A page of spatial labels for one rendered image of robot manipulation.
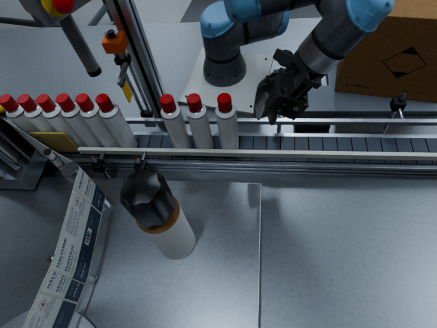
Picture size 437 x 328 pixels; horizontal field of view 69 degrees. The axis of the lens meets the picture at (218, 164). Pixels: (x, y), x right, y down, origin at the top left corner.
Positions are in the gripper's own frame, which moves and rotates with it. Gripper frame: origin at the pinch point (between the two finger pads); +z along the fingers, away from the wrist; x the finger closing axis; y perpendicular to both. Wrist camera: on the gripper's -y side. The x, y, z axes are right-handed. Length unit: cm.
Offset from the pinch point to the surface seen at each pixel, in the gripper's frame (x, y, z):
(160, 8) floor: -25, -206, 135
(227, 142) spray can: -2.6, 2.7, 11.8
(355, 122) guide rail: 24.6, -2.8, -6.0
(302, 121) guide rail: 13.3, -2.8, 0.5
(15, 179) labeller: -51, 16, 40
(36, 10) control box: -49.1, -0.2, -4.2
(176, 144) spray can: -14.1, 2.9, 19.6
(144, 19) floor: -36, -190, 141
